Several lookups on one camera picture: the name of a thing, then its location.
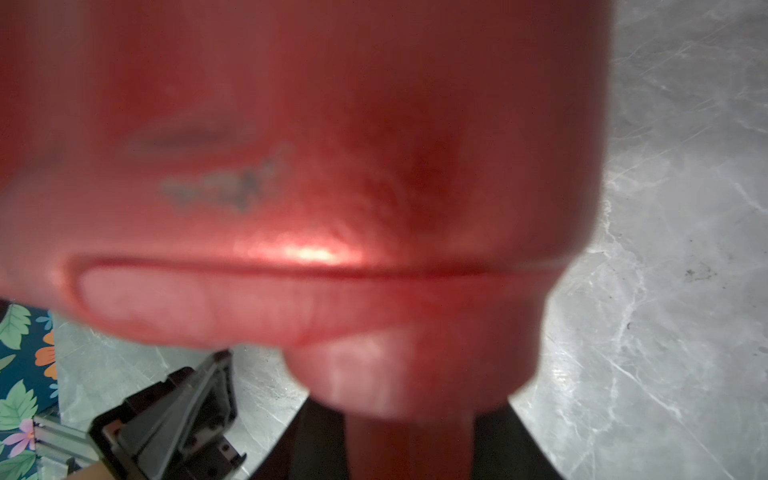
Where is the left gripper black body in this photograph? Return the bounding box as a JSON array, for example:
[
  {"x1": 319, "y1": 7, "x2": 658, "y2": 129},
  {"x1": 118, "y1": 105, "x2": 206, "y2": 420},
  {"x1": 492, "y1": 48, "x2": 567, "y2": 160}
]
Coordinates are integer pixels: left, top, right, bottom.
[{"x1": 88, "y1": 350, "x2": 246, "y2": 479}]

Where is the red hard-shell suitcase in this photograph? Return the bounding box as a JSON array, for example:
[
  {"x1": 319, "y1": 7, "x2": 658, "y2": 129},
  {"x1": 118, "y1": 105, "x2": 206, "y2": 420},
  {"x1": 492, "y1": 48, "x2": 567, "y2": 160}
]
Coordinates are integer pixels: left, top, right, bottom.
[{"x1": 1, "y1": 1, "x2": 614, "y2": 479}]

